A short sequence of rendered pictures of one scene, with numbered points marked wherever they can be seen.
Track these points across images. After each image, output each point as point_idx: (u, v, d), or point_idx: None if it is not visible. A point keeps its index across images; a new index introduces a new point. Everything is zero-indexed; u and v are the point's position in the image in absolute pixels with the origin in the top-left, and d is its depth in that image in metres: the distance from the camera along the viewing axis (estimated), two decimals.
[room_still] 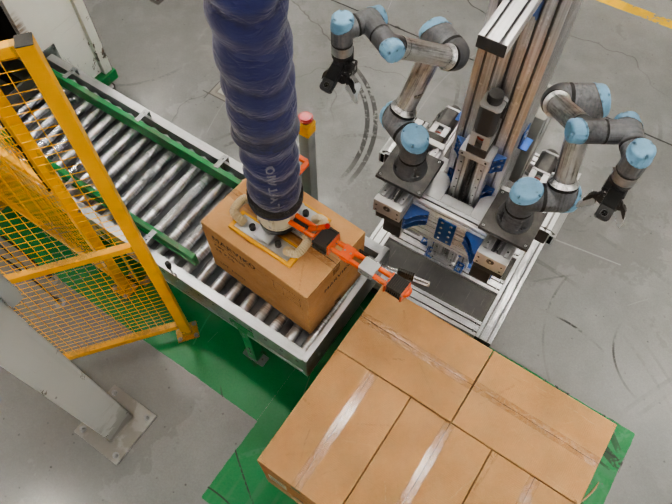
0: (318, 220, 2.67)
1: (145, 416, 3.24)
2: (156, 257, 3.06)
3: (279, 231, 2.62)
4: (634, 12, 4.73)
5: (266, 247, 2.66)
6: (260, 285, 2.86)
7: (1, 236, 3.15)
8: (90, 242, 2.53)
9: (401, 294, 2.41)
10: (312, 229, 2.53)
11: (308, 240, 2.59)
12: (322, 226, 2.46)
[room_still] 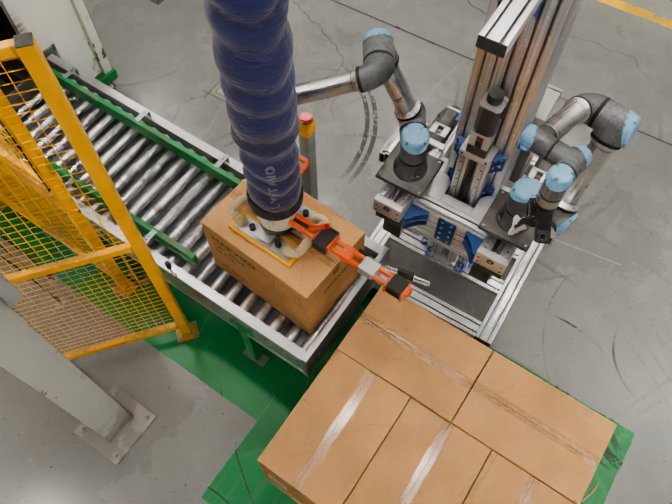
0: (318, 220, 2.67)
1: (145, 416, 3.24)
2: (156, 257, 3.06)
3: (279, 231, 2.62)
4: (634, 12, 4.73)
5: (266, 247, 2.66)
6: (260, 285, 2.86)
7: (1, 236, 3.15)
8: (90, 242, 2.53)
9: (401, 294, 2.41)
10: (312, 229, 2.53)
11: (308, 240, 2.59)
12: (322, 226, 2.46)
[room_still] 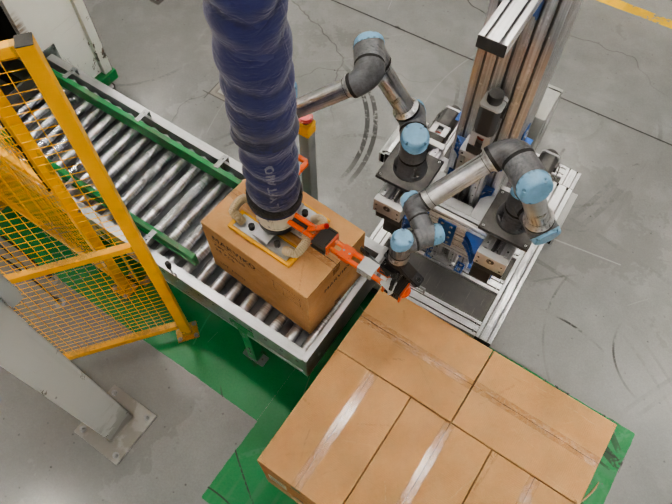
0: (317, 220, 2.67)
1: (145, 416, 3.24)
2: (156, 257, 3.06)
3: (279, 231, 2.62)
4: (634, 12, 4.73)
5: (265, 247, 2.66)
6: (260, 285, 2.86)
7: (1, 236, 3.15)
8: (90, 242, 2.53)
9: (400, 294, 2.41)
10: (311, 229, 2.53)
11: (307, 240, 2.59)
12: (321, 226, 2.46)
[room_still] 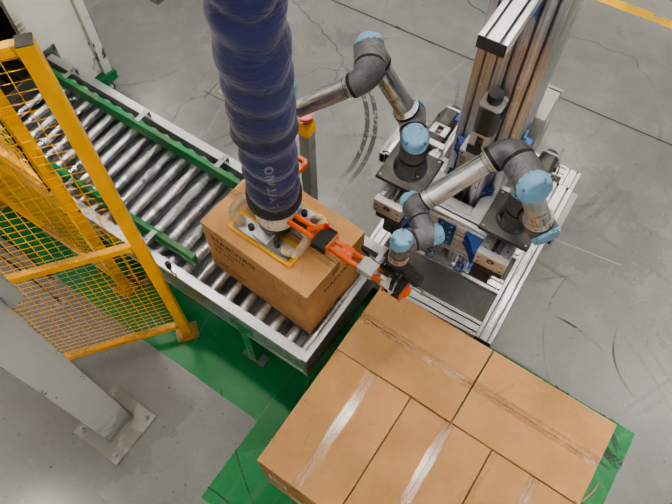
0: (316, 220, 2.67)
1: (145, 416, 3.24)
2: (156, 257, 3.06)
3: (278, 231, 2.62)
4: (634, 12, 4.73)
5: (265, 247, 2.66)
6: (260, 285, 2.86)
7: (1, 236, 3.15)
8: (90, 242, 2.53)
9: (400, 294, 2.41)
10: (311, 229, 2.54)
11: (307, 240, 2.60)
12: (321, 226, 2.46)
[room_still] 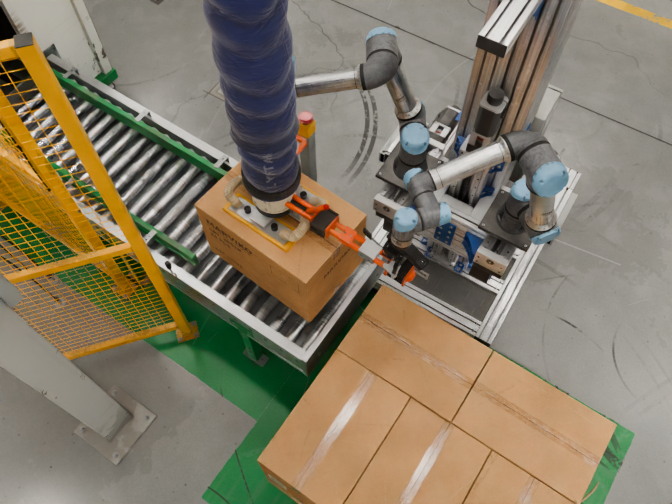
0: (316, 202, 2.55)
1: (145, 416, 3.24)
2: (156, 257, 3.06)
3: (276, 213, 2.50)
4: (634, 12, 4.73)
5: (262, 230, 2.54)
6: (257, 271, 2.74)
7: (1, 236, 3.15)
8: (90, 242, 2.53)
9: (404, 278, 2.29)
10: (310, 211, 2.42)
11: (306, 223, 2.48)
12: (321, 207, 2.34)
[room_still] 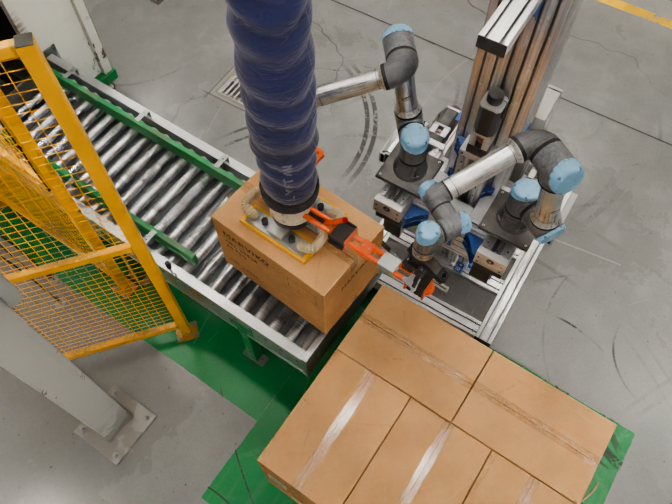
0: (333, 214, 2.54)
1: (145, 416, 3.24)
2: (156, 257, 3.06)
3: (294, 225, 2.49)
4: (634, 12, 4.73)
5: (279, 242, 2.53)
6: (273, 282, 2.72)
7: (1, 236, 3.15)
8: (90, 242, 2.53)
9: (424, 292, 2.27)
10: (328, 223, 2.40)
11: (324, 235, 2.46)
12: (339, 220, 2.33)
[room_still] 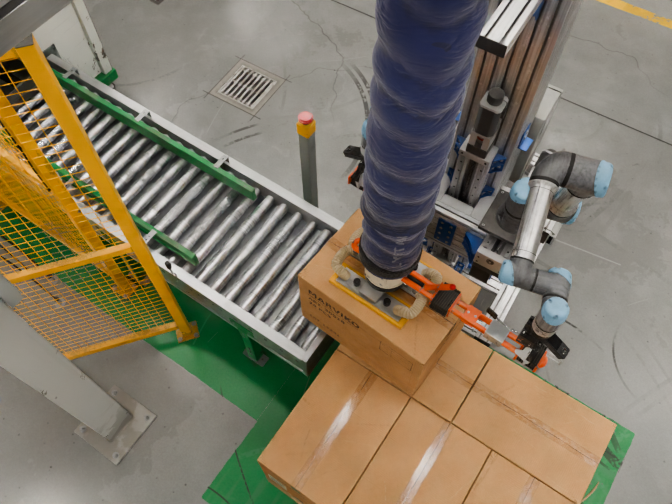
0: (430, 275, 2.41)
1: (145, 416, 3.24)
2: (156, 257, 3.06)
3: (390, 288, 2.36)
4: (634, 12, 4.73)
5: (373, 305, 2.40)
6: (359, 343, 2.59)
7: (1, 236, 3.15)
8: (90, 242, 2.53)
9: (538, 365, 2.14)
10: (430, 288, 2.27)
11: (423, 299, 2.33)
12: (446, 287, 2.20)
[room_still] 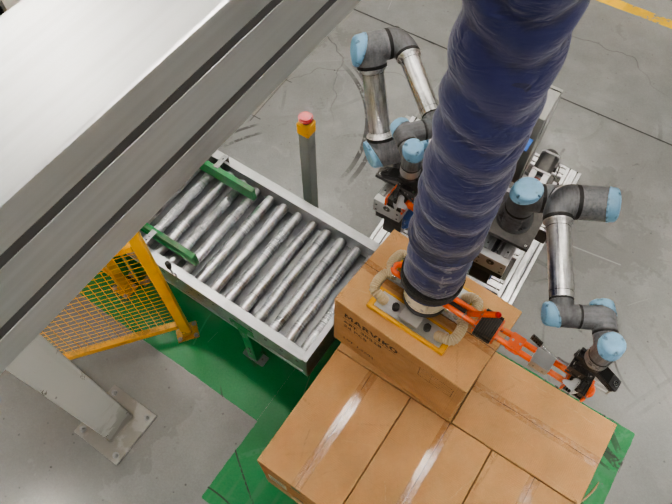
0: (471, 300, 2.36)
1: (145, 416, 3.24)
2: (156, 257, 3.06)
3: (431, 314, 2.31)
4: (634, 12, 4.73)
5: (413, 331, 2.35)
6: (395, 367, 2.54)
7: None
8: None
9: (586, 395, 2.10)
10: (474, 315, 2.22)
11: (465, 325, 2.28)
12: (491, 315, 2.15)
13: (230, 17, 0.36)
